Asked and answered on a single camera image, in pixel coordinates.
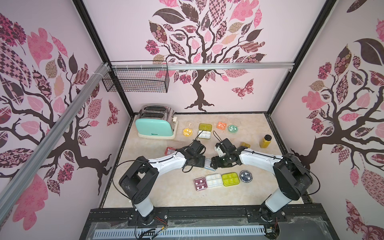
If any yellow small pillbox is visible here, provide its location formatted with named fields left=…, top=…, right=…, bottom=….
left=241, top=142, right=251, bottom=148

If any green lid white pillbox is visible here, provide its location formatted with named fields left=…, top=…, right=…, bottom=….
left=222, top=173, right=240, bottom=187

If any olive lid pillbox back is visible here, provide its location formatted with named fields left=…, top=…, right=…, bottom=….
left=198, top=123, right=212, bottom=140

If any yellow round pillbox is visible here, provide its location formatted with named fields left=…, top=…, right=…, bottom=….
left=183, top=122, right=195, bottom=137

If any dark round pillbox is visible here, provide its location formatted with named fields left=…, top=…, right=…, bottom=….
left=240, top=170, right=253, bottom=183

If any magenta small pillbox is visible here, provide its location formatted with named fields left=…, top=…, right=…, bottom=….
left=194, top=177, right=208, bottom=191

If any blue rectangular pillbox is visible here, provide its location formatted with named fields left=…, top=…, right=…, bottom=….
left=204, top=159, right=216, bottom=171

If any red rectangular pillbox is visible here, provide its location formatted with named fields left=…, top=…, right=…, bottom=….
left=165, top=147, right=177, bottom=156

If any clear white pillbox front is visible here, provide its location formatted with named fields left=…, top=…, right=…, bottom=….
left=205, top=174, right=224, bottom=188

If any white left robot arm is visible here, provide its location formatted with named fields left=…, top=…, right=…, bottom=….
left=119, top=140, right=206, bottom=219

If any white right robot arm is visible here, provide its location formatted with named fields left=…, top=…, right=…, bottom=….
left=211, top=139, right=314, bottom=216

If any green round pillbox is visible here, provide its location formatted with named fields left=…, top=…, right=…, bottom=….
left=228, top=118, right=241, bottom=134

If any yellow bottle black cap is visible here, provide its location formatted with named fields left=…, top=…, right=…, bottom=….
left=260, top=135, right=272, bottom=149

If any mint green toaster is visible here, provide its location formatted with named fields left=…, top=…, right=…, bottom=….
left=135, top=105, right=178, bottom=140

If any white slotted cable duct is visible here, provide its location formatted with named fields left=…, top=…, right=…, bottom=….
left=91, top=226, right=266, bottom=240

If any aluminium rail back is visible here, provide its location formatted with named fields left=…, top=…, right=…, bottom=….
left=168, top=62, right=295, bottom=71

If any aluminium rail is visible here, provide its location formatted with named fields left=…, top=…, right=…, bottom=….
left=1, top=63, right=111, bottom=223
left=168, top=62, right=295, bottom=71

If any black wire basket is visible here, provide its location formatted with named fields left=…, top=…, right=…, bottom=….
left=102, top=60, right=170, bottom=93

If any aluminium rail left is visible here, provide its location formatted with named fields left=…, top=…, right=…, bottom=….
left=1, top=63, right=111, bottom=223

